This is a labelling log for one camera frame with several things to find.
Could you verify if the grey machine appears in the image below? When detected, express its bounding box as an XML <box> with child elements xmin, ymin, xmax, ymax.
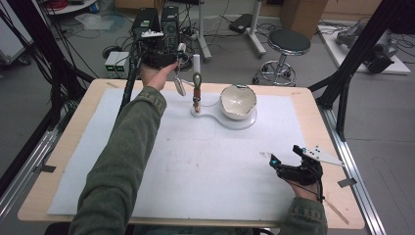
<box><xmin>336</xmin><ymin>23</ymin><xmax>400</xmax><ymax>74</ymax></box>

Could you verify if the white platform board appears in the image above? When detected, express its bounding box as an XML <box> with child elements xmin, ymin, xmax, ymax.
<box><xmin>317</xmin><ymin>19</ymin><xmax>412</xmax><ymax>75</ymax></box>

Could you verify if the white table mat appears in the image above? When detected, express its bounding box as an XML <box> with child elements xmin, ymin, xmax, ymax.
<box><xmin>47</xmin><ymin>87</ymin><xmax>306</xmax><ymax>223</ymax></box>

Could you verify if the white stand with round base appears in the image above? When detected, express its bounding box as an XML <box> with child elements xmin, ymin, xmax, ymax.
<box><xmin>180</xmin><ymin>53</ymin><xmax>258</xmax><ymax>131</ymax></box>

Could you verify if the wooden stick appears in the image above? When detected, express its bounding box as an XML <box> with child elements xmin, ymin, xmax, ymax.
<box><xmin>322</xmin><ymin>198</ymin><xmax>350</xmax><ymax>226</ymax></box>

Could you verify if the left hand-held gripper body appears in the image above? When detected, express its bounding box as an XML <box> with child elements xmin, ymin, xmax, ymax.
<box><xmin>131</xmin><ymin>28</ymin><xmax>180</xmax><ymax>70</ymax></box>

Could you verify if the thin black cable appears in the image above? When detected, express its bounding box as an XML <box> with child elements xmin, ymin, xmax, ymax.
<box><xmin>287</xmin><ymin>169</ymin><xmax>326</xmax><ymax>202</ymax></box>

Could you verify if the white eggshell-shaped bowl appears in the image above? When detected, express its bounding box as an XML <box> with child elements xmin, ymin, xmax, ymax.
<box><xmin>219</xmin><ymin>83</ymin><xmax>258</xmax><ymax>120</ymax></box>

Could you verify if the cardboard box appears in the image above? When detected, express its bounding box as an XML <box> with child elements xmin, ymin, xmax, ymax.
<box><xmin>280</xmin><ymin>0</ymin><xmax>330</xmax><ymax>40</ymax></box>

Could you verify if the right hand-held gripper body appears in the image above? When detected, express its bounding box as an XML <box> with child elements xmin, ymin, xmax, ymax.
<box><xmin>277</xmin><ymin>145</ymin><xmax>346</xmax><ymax>187</ymax></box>

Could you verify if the wooden handled utensil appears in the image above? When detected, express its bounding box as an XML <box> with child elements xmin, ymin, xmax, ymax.
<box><xmin>191</xmin><ymin>71</ymin><xmax>204</xmax><ymax>114</ymax></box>

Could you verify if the black computer tower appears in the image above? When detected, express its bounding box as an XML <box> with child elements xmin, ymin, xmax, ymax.
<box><xmin>131</xmin><ymin>7</ymin><xmax>161</xmax><ymax>40</ymax></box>
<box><xmin>160</xmin><ymin>5</ymin><xmax>181</xmax><ymax>50</ymax></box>

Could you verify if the desk with white legs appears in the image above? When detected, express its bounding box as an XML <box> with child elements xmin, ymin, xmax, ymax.
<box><xmin>195</xmin><ymin>0</ymin><xmax>268</xmax><ymax>63</ymax></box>

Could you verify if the black metal frame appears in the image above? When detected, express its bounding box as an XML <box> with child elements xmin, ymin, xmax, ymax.
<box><xmin>0</xmin><ymin>0</ymin><xmax>97</xmax><ymax>194</ymax></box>
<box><xmin>307</xmin><ymin>0</ymin><xmax>415</xmax><ymax>142</ymax></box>

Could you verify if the round white table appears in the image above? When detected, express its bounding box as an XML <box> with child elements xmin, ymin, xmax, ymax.
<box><xmin>45</xmin><ymin>0</ymin><xmax>99</xmax><ymax>16</ymax></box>

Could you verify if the person's right hand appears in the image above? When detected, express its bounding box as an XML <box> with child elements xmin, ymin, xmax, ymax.
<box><xmin>286</xmin><ymin>176</ymin><xmax>325</xmax><ymax>202</ymax></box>

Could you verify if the round black stool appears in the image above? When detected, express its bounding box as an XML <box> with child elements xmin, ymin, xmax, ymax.
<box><xmin>252</xmin><ymin>28</ymin><xmax>312</xmax><ymax>87</ymax></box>

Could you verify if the black power adapter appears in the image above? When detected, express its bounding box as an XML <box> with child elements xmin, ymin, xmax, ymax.
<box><xmin>228</xmin><ymin>13</ymin><xmax>254</xmax><ymax>34</ymax></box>

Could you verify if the person's left hand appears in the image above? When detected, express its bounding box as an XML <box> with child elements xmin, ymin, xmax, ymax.
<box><xmin>140</xmin><ymin>62</ymin><xmax>179</xmax><ymax>92</ymax></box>

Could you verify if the black corrugated cable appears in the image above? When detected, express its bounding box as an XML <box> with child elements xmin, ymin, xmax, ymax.
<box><xmin>117</xmin><ymin>42</ymin><xmax>140</xmax><ymax>114</ymax></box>

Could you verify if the white power supply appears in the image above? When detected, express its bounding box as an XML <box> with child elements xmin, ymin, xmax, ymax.
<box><xmin>105</xmin><ymin>51</ymin><xmax>119</xmax><ymax>78</ymax></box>
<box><xmin>115</xmin><ymin>51</ymin><xmax>130</xmax><ymax>78</ymax></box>

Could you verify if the aluminium rail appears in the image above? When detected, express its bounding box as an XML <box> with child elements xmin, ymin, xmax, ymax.
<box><xmin>321</xmin><ymin>106</ymin><xmax>388</xmax><ymax>235</ymax></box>
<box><xmin>0</xmin><ymin>128</ymin><xmax>60</xmax><ymax>223</ymax></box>

